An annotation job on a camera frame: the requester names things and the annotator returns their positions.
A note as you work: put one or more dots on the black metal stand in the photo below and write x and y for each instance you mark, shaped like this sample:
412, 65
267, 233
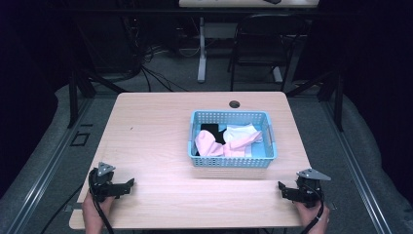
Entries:
338, 100
73, 97

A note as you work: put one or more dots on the person's left hand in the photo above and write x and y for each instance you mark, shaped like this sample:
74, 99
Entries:
94, 213

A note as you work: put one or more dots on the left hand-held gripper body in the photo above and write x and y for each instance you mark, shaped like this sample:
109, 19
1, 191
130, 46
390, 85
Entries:
103, 188

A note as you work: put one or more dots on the dark object on desk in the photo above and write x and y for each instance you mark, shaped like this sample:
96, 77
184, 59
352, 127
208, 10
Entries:
272, 1

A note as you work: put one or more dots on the white desk leg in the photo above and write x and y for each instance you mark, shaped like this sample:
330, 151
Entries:
202, 58

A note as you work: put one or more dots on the black cloth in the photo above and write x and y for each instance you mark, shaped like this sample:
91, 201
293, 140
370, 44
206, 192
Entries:
212, 128

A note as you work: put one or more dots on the grey metal floor rail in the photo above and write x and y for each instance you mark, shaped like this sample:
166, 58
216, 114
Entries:
42, 175
354, 162

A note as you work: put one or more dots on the person's right hand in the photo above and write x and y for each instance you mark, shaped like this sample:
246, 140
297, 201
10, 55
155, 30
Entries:
313, 218

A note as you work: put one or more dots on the black folding chair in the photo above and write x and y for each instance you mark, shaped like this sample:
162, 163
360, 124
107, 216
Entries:
259, 35

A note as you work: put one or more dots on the pink cloth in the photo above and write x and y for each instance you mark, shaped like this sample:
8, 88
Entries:
209, 146

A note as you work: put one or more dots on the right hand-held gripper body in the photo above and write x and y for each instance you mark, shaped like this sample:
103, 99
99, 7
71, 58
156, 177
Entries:
307, 191

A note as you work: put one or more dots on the white cloth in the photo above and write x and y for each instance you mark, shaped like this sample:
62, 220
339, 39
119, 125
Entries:
238, 132

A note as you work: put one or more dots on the light blue plastic basket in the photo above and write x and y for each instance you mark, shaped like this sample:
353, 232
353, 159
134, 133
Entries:
264, 156

